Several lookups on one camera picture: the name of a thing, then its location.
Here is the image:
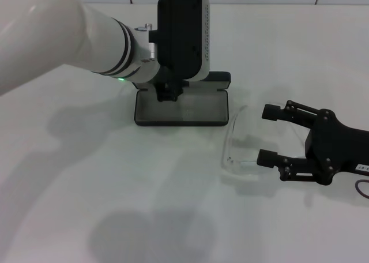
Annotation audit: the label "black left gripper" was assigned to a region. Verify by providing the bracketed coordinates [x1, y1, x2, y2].
[154, 72, 191, 103]

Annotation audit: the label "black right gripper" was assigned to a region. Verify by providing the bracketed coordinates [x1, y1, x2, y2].
[256, 100, 369, 186]

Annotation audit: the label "black glasses case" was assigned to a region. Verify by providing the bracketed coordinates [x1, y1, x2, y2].
[133, 70, 232, 127]

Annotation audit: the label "clear white-framed glasses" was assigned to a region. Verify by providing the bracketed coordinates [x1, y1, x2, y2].
[220, 103, 307, 181]

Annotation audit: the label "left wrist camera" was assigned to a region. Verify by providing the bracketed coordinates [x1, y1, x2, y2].
[148, 0, 212, 81]

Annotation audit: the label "right gripper cable with connector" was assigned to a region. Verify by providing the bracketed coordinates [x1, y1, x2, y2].
[354, 178, 369, 197]

